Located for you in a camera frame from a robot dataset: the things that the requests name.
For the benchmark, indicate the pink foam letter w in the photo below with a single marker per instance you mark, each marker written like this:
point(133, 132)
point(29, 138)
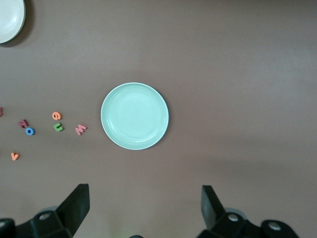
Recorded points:
point(79, 131)

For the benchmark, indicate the green plate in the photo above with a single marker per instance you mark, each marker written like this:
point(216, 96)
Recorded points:
point(135, 116)

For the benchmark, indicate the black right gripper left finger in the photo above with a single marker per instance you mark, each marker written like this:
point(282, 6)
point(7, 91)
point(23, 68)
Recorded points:
point(73, 210)

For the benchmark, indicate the beige plate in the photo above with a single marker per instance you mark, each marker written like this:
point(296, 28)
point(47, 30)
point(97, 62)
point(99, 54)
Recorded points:
point(10, 19)

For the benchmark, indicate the orange foam letter e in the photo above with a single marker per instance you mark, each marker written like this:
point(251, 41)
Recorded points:
point(55, 117)

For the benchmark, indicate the dark red foam letter n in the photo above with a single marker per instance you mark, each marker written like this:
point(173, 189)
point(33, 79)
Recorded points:
point(22, 123)

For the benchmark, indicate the blue foam letter o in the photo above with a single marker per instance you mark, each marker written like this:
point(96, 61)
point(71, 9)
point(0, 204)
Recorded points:
point(27, 133)

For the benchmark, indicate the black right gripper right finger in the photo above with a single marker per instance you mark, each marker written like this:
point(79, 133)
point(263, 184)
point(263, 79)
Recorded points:
point(213, 213)

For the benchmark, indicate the orange foam letter v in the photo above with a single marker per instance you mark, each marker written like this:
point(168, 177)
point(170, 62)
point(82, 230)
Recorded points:
point(15, 157)

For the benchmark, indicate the green foam letter u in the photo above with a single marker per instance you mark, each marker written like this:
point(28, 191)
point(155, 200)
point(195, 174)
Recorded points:
point(56, 128)

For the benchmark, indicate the brown table cover sheet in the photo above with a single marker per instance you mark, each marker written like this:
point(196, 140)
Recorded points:
point(223, 62)

